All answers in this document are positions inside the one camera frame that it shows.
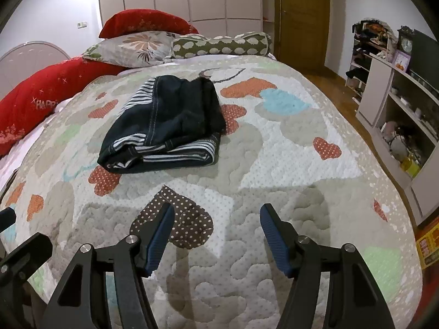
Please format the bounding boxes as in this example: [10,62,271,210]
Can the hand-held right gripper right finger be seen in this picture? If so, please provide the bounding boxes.
[260,203,392,329]

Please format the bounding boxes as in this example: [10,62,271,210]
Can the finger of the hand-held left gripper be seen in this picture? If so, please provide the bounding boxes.
[0,208,17,234]
[0,232,54,293]

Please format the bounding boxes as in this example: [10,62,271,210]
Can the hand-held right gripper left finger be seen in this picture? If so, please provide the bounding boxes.
[43,202,176,329]

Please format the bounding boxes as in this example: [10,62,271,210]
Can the navy striped pants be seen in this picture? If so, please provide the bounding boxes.
[97,76,227,175]

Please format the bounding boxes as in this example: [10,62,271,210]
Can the white bed sheet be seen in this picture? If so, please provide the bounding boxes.
[0,99,72,186]

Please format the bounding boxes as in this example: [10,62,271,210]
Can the quilted heart pattern blanket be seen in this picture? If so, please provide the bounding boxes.
[0,53,424,329]

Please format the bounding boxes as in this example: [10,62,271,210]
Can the red duvet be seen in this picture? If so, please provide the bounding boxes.
[0,56,126,158]

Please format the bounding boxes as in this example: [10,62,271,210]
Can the yellow box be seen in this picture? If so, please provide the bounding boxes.
[416,219,439,270]

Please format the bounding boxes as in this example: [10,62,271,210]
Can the yellow bottle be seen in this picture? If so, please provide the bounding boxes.
[399,156,421,179]

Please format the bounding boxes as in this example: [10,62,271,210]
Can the white headboard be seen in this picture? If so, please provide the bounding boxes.
[0,40,71,91]

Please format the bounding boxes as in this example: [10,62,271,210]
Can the white shelf unit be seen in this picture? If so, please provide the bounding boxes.
[355,53,439,227]

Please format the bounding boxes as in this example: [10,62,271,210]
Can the floral pillow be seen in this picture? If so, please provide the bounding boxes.
[82,32,193,68]

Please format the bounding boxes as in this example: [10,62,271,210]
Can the shoe rack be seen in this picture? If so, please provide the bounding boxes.
[345,19,398,101]

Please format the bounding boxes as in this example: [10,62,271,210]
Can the olive patterned bolster pillow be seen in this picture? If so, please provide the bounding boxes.
[171,32,274,59]

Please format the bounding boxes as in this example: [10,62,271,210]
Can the red pillow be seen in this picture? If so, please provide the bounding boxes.
[99,10,199,40]

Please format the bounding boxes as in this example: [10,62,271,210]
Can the wooden door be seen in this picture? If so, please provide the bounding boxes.
[274,0,330,72]

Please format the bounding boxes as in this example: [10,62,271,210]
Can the dark screen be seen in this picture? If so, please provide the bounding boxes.
[410,29,439,100]

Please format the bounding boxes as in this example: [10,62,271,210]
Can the dark table clock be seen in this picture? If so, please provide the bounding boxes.
[398,25,414,57]

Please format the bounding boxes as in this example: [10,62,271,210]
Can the white wardrobe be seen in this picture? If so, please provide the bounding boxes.
[97,0,275,38]

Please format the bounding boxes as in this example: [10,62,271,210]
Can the purple picture frame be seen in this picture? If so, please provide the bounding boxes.
[391,50,412,72]

